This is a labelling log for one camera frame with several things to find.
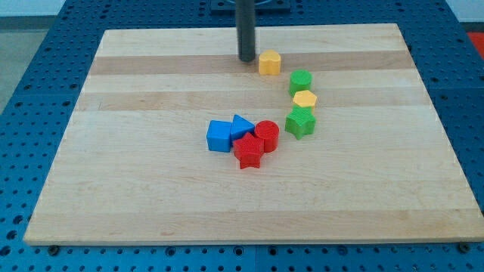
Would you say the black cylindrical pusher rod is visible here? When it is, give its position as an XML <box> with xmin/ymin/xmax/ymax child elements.
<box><xmin>235</xmin><ymin>0</ymin><xmax>256</xmax><ymax>62</ymax></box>

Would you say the red cylinder block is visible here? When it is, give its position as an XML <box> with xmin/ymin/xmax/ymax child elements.
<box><xmin>254</xmin><ymin>120</ymin><xmax>280</xmax><ymax>153</ymax></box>

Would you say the green star block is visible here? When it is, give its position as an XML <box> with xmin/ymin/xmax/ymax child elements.
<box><xmin>284</xmin><ymin>105</ymin><xmax>316</xmax><ymax>140</ymax></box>

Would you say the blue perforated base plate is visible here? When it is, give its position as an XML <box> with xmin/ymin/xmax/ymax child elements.
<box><xmin>1</xmin><ymin>0</ymin><xmax>483</xmax><ymax>271</ymax></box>

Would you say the blue cube block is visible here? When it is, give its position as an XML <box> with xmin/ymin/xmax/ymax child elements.
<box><xmin>206</xmin><ymin>120</ymin><xmax>231</xmax><ymax>153</ymax></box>

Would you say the green cylinder block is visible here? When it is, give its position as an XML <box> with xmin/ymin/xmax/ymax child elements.
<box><xmin>289</xmin><ymin>70</ymin><xmax>312</xmax><ymax>97</ymax></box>

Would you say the yellow heart block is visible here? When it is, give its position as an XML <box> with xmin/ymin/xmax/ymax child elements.
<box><xmin>259</xmin><ymin>49</ymin><xmax>281</xmax><ymax>76</ymax></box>

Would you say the red star block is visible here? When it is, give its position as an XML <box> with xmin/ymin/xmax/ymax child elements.
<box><xmin>233</xmin><ymin>132</ymin><xmax>264</xmax><ymax>169</ymax></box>

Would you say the yellow hexagon block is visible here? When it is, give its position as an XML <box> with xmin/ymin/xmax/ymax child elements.
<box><xmin>293</xmin><ymin>90</ymin><xmax>318</xmax><ymax>111</ymax></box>

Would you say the wooden board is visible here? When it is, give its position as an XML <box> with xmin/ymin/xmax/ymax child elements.
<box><xmin>23</xmin><ymin>23</ymin><xmax>483</xmax><ymax>246</ymax></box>

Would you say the blue triangle block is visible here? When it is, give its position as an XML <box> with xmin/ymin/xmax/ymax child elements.
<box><xmin>230</xmin><ymin>115</ymin><xmax>255</xmax><ymax>141</ymax></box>

